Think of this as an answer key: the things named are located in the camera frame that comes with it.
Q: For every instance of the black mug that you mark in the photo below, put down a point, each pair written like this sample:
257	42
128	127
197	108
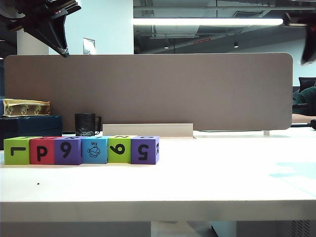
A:
85	124

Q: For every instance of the red foam block zebra picture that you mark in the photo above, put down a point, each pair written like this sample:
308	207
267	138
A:
42	151

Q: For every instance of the dark vented panel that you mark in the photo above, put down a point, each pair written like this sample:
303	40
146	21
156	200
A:
301	229

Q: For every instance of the white ceiling light strip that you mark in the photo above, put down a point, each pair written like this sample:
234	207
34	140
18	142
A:
209	22

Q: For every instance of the green foam block letter L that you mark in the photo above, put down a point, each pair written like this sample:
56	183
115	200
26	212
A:
16	151

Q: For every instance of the red LED ceiling sign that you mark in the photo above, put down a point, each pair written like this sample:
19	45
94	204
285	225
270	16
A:
202	41

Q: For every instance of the purple foam block letter G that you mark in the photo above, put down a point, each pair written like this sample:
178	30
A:
143	151

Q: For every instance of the silver wall sign plate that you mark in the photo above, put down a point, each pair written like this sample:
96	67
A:
89	46

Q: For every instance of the small blue box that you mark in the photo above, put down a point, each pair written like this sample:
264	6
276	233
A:
2	108

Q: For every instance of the dark navy storage box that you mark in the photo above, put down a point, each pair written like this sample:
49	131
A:
32	127

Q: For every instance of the green foam block letter N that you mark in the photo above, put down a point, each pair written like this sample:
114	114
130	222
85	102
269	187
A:
119	149

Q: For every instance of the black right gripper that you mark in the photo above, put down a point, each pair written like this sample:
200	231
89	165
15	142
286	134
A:
300	19

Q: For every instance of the white divider foot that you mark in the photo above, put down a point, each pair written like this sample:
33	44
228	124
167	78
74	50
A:
266	133

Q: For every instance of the gold patterned box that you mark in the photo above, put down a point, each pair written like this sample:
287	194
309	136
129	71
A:
27	108

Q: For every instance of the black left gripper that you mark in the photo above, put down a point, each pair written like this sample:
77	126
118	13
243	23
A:
37	12

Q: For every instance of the blue foam block fish picture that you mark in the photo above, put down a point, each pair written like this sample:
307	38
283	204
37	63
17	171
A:
95	150

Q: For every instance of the round ceiling spotlight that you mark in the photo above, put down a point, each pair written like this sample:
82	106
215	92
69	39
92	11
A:
236	45

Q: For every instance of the black office chair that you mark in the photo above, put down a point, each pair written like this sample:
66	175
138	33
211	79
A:
304	81

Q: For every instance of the purple foam block letter D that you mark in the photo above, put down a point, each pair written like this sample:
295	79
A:
66	151

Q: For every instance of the person in dark green shirt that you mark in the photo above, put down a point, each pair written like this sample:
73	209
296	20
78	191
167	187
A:
306	98

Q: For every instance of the brown fabric desk divider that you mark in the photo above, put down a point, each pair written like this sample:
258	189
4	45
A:
160	91

